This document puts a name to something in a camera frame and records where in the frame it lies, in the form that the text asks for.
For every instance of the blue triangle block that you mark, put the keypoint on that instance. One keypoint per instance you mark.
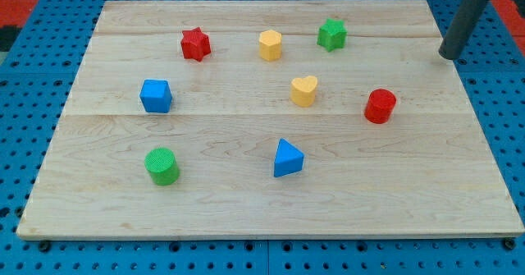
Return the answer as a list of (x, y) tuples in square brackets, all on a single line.
[(288, 159)]

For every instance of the yellow heart block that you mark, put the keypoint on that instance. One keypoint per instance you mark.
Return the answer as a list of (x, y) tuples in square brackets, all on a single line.
[(303, 91)]

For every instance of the light wooden board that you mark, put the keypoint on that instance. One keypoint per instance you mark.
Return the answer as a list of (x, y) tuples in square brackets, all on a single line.
[(426, 173)]

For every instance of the yellow hexagon block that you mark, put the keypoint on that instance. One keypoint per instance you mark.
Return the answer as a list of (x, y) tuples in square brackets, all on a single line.
[(270, 45)]

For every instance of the green cylinder block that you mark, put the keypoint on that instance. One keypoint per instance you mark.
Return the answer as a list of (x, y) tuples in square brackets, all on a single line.
[(162, 166)]

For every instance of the red star block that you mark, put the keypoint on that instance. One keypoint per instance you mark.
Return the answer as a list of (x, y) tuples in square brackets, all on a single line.
[(195, 44)]

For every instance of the blue cube block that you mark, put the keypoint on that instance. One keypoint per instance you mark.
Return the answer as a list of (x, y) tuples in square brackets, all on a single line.
[(155, 95)]

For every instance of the green star block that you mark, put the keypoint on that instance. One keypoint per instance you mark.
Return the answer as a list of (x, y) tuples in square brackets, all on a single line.
[(332, 34)]

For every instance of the red cylinder block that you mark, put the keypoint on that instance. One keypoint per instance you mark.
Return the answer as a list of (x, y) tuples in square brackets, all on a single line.
[(380, 105)]

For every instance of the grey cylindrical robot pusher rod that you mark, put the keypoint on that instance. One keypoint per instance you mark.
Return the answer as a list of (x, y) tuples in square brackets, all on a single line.
[(461, 28)]

